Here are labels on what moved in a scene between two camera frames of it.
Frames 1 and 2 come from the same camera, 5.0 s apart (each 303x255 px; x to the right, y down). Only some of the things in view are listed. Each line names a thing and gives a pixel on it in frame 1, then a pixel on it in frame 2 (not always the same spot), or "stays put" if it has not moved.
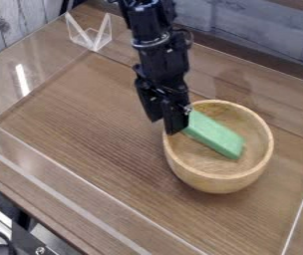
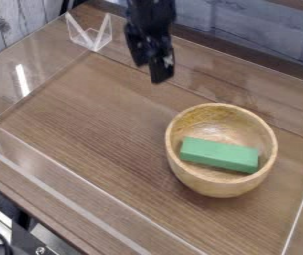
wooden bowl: (205, 169) stays put
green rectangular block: (214, 134) → (240, 158)
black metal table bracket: (32, 239) stays put
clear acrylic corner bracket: (91, 38) stays put
